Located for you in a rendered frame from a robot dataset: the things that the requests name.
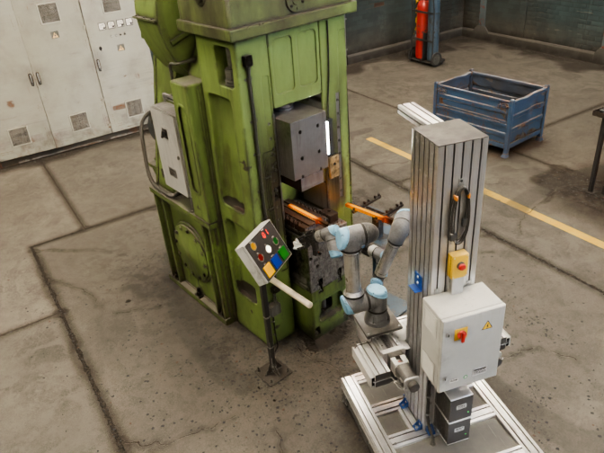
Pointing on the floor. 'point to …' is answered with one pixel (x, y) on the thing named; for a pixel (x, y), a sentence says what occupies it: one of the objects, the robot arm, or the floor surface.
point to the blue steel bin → (493, 107)
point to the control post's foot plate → (273, 373)
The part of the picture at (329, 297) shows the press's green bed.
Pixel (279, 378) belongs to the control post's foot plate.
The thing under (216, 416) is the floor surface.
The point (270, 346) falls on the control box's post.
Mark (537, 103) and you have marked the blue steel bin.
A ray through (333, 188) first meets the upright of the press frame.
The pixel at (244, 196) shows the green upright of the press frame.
